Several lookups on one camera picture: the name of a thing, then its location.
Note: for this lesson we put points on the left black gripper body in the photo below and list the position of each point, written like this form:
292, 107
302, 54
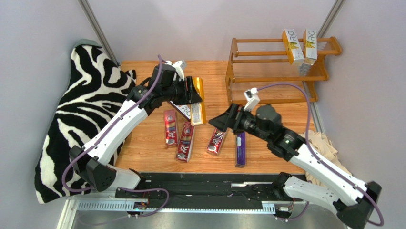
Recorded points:
177, 93

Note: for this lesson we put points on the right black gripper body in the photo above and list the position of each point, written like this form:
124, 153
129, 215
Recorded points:
236, 116

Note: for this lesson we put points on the silver yellow R.O.C.S. toothpaste box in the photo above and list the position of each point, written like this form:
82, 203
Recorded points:
293, 48

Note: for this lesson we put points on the orange white R.O.C.S. toothpaste box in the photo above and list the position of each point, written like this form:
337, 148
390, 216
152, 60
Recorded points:
310, 46

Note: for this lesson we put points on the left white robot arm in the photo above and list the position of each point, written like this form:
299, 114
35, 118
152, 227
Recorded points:
91, 161

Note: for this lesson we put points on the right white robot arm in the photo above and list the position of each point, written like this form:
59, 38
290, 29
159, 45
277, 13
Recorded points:
351, 199

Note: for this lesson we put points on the orange wooden shelf rack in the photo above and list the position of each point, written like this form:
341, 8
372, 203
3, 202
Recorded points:
259, 62

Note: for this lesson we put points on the purple white R.O.C.S. toothpaste box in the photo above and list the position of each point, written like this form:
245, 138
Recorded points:
184, 110

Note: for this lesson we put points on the red 3D toothpaste box right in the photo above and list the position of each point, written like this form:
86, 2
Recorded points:
216, 142

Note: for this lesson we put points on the red 3d toothpaste box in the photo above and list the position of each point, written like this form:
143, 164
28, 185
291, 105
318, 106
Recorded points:
216, 142
184, 149

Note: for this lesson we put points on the small red toothpaste box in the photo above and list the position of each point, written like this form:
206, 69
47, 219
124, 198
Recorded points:
171, 133

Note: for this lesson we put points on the red 3D toothpaste box left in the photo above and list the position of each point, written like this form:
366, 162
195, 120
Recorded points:
184, 149

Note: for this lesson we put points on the zebra pattern cushion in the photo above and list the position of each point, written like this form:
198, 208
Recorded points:
96, 91

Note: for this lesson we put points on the beige crumpled cloth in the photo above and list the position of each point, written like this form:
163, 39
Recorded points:
322, 144

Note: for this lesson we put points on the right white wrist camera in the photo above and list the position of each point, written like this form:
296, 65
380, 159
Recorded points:
252, 98

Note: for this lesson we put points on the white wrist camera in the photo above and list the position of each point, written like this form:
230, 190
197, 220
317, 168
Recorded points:
179, 67
252, 98

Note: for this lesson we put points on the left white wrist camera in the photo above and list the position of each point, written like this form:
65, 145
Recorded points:
179, 67

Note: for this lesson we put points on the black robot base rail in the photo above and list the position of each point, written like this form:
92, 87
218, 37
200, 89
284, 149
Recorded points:
193, 193

